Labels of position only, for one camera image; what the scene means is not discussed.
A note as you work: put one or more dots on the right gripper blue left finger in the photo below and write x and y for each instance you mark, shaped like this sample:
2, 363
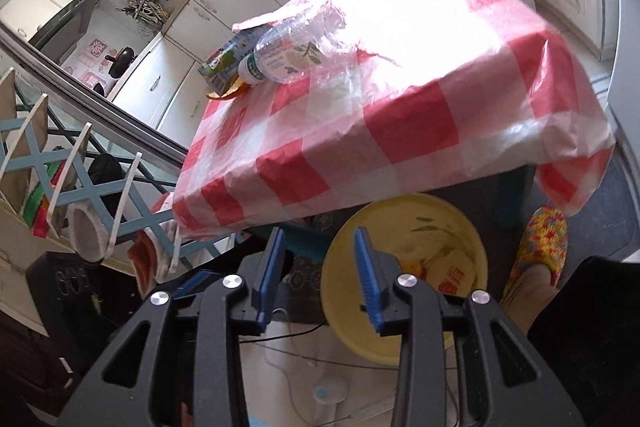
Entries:
268, 278

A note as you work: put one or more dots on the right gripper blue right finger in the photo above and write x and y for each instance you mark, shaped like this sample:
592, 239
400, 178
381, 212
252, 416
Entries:
372, 278

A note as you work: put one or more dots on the orange fruit peel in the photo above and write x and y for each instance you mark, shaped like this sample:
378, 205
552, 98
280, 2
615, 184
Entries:
236, 88

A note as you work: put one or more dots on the cow print milk carton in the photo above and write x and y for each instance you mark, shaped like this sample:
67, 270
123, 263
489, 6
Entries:
221, 69

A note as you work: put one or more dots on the clear plastic water bottle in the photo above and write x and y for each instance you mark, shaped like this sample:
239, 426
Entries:
313, 44

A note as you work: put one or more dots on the red plastic snack wrapper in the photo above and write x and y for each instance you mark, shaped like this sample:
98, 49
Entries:
452, 274

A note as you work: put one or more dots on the colourful patterned slipper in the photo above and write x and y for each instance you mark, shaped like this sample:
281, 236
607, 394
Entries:
544, 242

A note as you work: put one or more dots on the red white checkered tablecloth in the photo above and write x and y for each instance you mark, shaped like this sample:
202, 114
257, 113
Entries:
445, 91

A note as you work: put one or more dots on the blue white folding rack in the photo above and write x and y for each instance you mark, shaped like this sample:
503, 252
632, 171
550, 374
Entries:
71, 187

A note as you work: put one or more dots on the black wok on counter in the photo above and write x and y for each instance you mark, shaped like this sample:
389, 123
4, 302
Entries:
120, 61

